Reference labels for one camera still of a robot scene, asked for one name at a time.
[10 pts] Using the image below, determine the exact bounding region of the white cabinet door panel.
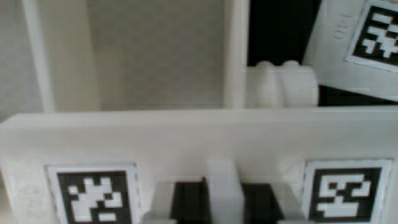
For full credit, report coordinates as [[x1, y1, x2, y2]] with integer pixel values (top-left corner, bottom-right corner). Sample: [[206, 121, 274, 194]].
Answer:
[[304, 0, 398, 102], [0, 106, 398, 224]]

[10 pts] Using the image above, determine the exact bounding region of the white cabinet body box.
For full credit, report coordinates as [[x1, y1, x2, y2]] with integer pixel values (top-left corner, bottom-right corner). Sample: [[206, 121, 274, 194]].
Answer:
[[0, 0, 322, 120]]

